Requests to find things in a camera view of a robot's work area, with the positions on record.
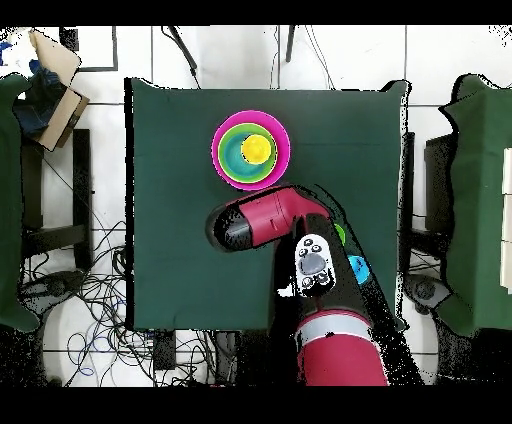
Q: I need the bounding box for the tangle of floor cables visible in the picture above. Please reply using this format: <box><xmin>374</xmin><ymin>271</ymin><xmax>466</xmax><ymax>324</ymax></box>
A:
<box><xmin>19</xmin><ymin>219</ymin><xmax>219</xmax><ymax>388</ymax></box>

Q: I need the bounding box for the cardboard box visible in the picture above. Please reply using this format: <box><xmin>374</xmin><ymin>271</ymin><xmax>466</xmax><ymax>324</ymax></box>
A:
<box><xmin>27</xmin><ymin>29</ymin><xmax>91</xmax><ymax>153</ymax></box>

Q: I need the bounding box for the black square frame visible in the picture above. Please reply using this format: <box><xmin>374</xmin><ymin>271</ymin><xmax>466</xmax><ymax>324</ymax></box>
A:
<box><xmin>59</xmin><ymin>25</ymin><xmax>119</xmax><ymax>73</ymax></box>

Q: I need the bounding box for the dark blue bowl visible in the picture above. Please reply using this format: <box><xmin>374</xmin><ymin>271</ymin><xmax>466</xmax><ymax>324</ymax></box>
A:
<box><xmin>219</xmin><ymin>131</ymin><xmax>271</xmax><ymax>179</ymax></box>

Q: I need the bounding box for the blue cup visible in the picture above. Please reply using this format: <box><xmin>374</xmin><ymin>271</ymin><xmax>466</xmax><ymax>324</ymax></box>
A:
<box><xmin>346</xmin><ymin>254</ymin><xmax>372</xmax><ymax>286</ymax></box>

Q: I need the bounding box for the stack of white boxes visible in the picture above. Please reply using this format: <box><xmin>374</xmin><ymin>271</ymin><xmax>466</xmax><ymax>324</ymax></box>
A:
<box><xmin>499</xmin><ymin>146</ymin><xmax>512</xmax><ymax>295</ymax></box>

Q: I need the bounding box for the short yellow cup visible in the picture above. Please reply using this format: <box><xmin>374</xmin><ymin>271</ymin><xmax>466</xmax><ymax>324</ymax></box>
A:
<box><xmin>240</xmin><ymin>133</ymin><xmax>274</xmax><ymax>166</ymax></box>

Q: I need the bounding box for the black bench frame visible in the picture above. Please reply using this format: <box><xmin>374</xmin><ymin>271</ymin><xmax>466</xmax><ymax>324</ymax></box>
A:
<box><xmin>21</xmin><ymin>127</ymin><xmax>94</xmax><ymax>273</ymax></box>

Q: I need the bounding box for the dark blue cloth bag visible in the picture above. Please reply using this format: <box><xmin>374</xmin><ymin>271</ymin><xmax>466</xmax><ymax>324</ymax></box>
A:
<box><xmin>11</xmin><ymin>59</ymin><xmax>67</xmax><ymax>139</ymax></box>

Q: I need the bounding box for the large green bowl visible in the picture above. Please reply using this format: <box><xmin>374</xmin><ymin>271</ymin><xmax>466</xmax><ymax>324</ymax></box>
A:
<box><xmin>217</xmin><ymin>122</ymin><xmax>278</xmax><ymax>184</ymax></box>

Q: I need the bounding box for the green cloth side table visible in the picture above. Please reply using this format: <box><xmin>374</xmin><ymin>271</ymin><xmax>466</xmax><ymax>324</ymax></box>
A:
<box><xmin>437</xmin><ymin>73</ymin><xmax>512</xmax><ymax>337</ymax></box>
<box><xmin>0</xmin><ymin>73</ymin><xmax>41</xmax><ymax>333</ymax></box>

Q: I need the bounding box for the large pink bowl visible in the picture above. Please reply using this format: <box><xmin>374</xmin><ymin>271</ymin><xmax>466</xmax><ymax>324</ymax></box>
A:
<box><xmin>210</xmin><ymin>110</ymin><xmax>292</xmax><ymax>192</ymax></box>

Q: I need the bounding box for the black chair base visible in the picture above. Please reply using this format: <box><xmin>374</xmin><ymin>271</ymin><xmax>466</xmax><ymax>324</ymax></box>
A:
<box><xmin>403</xmin><ymin>273</ymin><xmax>453</xmax><ymax>317</ymax></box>
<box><xmin>19</xmin><ymin>270</ymin><xmax>87</xmax><ymax>313</ymax></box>

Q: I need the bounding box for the black tripod leg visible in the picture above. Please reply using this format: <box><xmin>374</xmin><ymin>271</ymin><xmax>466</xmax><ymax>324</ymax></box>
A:
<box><xmin>284</xmin><ymin>25</ymin><xmax>297</xmax><ymax>63</ymax></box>
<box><xmin>161</xmin><ymin>25</ymin><xmax>201</xmax><ymax>89</ymax></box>

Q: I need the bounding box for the dark green table cloth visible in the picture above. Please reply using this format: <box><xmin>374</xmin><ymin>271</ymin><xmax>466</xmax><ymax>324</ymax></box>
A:
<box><xmin>124</xmin><ymin>76</ymin><xmax>411</xmax><ymax>333</ymax></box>

